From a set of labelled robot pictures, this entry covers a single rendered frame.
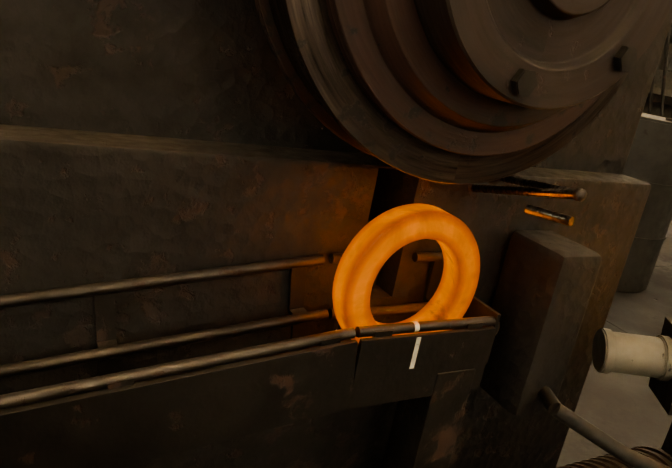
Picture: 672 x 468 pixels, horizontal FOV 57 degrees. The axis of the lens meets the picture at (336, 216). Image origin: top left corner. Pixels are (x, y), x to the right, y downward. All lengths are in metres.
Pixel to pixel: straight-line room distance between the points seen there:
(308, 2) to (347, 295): 0.30
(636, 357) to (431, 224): 0.36
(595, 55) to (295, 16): 0.28
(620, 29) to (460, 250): 0.28
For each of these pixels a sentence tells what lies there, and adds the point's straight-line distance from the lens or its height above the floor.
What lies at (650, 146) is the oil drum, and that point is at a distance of 3.32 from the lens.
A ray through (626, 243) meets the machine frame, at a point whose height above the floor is 0.77.
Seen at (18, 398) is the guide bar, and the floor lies 0.68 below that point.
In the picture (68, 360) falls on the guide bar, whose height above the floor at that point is 0.67.
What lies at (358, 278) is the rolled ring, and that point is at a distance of 0.65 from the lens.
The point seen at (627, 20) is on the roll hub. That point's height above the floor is 1.07.
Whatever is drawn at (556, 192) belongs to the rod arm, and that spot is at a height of 0.89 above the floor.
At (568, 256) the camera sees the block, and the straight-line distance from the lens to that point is 0.82.
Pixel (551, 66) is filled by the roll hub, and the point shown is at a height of 1.01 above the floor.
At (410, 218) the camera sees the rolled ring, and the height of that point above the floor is 0.84.
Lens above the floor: 1.01
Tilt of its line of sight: 17 degrees down
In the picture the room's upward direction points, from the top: 11 degrees clockwise
